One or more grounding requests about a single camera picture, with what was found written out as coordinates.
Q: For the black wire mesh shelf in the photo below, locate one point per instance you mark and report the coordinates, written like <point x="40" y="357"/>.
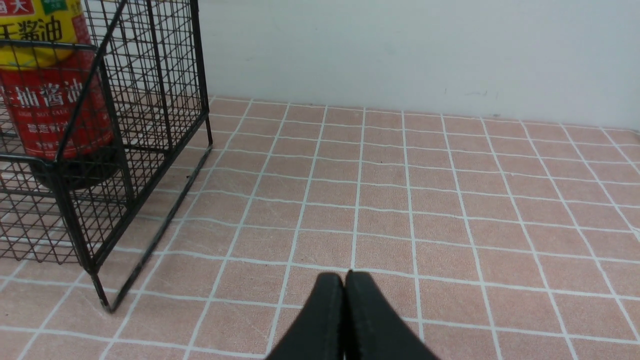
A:
<point x="149" y="58"/>

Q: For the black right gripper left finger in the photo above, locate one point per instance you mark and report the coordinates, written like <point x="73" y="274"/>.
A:
<point x="316" y="332"/>

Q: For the light soy sauce bottle red label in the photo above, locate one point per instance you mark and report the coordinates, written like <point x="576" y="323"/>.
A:
<point x="57" y="105"/>

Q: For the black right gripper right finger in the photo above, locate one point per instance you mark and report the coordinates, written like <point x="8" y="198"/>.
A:
<point x="373" y="329"/>

